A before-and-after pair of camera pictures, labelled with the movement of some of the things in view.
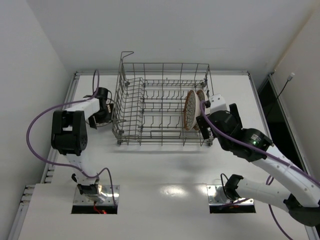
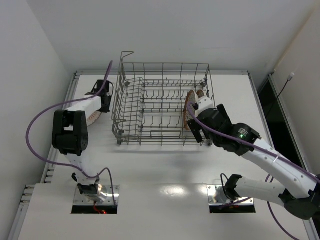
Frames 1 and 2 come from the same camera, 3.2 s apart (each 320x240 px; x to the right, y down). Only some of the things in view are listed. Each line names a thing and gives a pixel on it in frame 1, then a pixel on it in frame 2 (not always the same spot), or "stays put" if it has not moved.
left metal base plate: (106, 190) stays put
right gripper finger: (203, 125) -> (196, 130)
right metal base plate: (217, 196) stays put
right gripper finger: (234, 111) -> (224, 113)
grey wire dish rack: (148, 109) stays put
